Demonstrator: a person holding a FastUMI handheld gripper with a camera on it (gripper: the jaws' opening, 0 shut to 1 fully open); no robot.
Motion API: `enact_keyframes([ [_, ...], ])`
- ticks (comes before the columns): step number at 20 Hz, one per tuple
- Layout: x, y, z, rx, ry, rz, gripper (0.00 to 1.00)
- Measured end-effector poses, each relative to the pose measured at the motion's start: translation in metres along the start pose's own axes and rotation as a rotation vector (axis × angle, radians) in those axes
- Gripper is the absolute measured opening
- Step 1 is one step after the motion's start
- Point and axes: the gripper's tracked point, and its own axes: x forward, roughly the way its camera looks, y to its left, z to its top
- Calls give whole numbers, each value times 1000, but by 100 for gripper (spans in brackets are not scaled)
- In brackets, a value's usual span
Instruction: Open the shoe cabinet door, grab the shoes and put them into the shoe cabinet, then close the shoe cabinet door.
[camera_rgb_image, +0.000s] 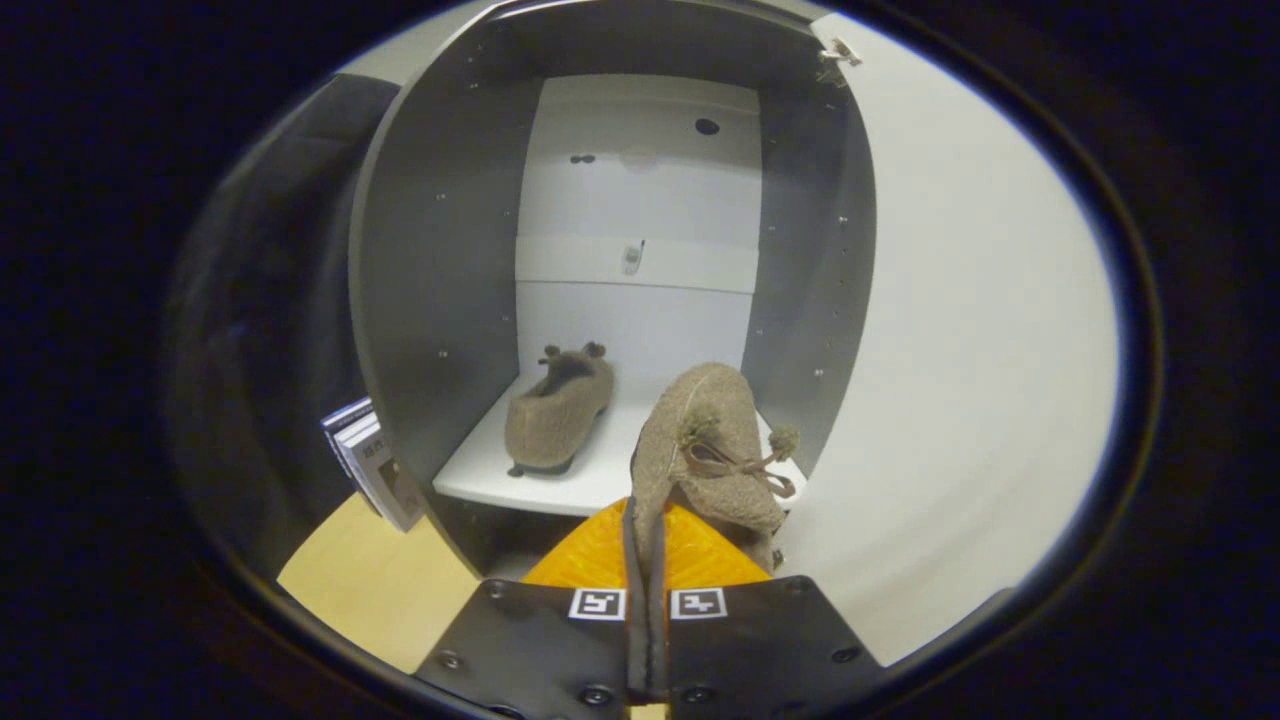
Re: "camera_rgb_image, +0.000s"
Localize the black backdrop cloth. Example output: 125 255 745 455
163 74 403 586

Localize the grey shoe cabinet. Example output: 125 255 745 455
347 0 880 583

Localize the white paperback book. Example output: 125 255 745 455
332 412 383 501
345 428 424 534
320 396 375 471

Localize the brown suede shoe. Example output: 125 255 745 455
503 341 617 477
629 361 802 693

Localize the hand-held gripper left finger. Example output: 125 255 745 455
414 496 644 720

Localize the white shoe cabinet door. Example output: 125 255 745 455
768 10 1123 668

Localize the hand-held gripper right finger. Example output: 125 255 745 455
650 503 888 719

